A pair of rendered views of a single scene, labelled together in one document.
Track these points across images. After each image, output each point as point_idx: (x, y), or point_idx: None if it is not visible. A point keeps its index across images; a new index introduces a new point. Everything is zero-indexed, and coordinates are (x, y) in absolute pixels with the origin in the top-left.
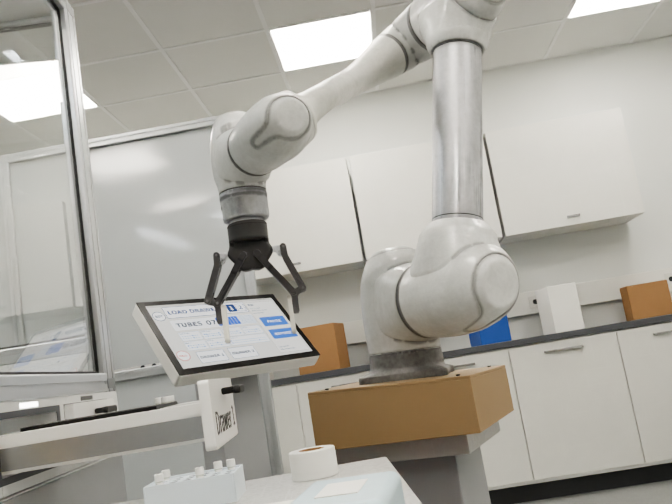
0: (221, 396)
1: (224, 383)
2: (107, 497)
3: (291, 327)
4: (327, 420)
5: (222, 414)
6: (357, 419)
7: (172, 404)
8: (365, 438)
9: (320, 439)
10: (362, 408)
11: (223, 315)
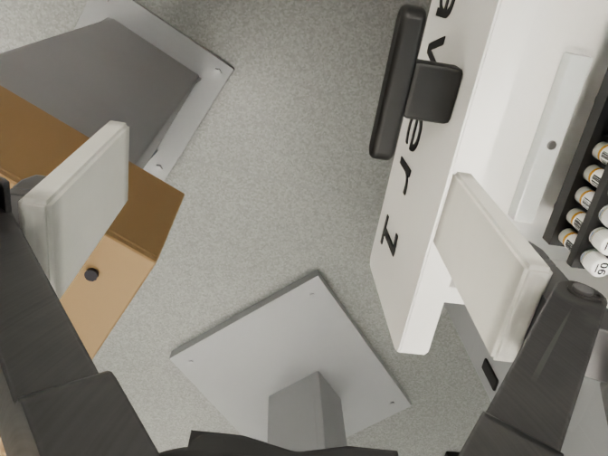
0: (459, 57)
1: (438, 188)
2: (593, 431)
3: (119, 134)
4: (129, 198)
5: (451, 14)
6: (47, 147)
7: (597, 191)
8: (53, 125)
9: (166, 195)
10: (15, 145)
11: (514, 232)
